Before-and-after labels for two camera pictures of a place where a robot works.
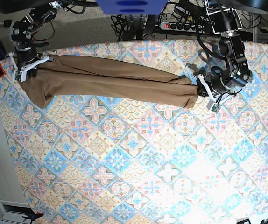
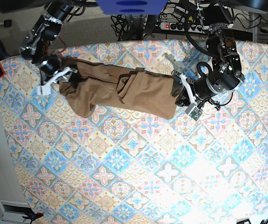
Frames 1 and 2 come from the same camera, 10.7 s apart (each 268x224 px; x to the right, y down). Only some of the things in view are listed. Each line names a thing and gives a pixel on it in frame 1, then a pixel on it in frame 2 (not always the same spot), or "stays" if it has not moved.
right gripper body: (216, 99) to (199, 102)
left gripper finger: (33, 73) to (74, 78)
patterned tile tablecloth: (86, 159) stays
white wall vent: (14, 211) stays
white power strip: (183, 27) stays
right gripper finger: (201, 90) to (183, 99)
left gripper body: (23, 70) to (58, 76)
